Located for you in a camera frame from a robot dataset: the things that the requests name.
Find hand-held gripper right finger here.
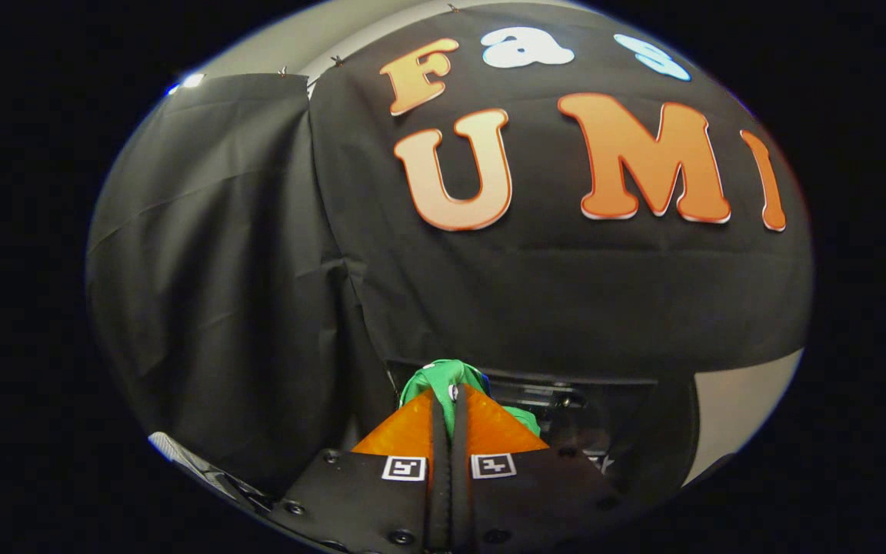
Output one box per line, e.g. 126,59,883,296
451,385,644,554

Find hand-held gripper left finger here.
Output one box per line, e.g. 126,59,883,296
270,387,451,554

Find green polo shirt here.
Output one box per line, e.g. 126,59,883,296
399,359,541,439

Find black washing machine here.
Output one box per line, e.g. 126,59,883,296
385,360,701,501

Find black backdrop cloth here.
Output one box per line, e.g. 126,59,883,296
88,2,814,493

